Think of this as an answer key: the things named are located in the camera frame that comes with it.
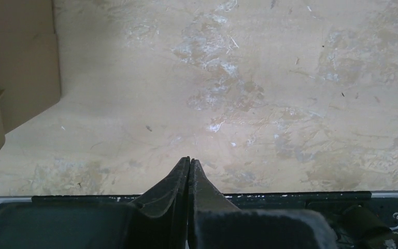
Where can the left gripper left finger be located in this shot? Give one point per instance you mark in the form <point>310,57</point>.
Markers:
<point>155,219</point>

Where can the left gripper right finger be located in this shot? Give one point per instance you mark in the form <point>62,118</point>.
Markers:
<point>215,222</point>

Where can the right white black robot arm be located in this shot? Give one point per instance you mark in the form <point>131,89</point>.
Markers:
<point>358,227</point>

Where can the tan plastic tool case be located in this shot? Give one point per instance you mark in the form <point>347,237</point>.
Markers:
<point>29,62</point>

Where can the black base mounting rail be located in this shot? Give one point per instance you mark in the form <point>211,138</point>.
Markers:
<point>383,204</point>

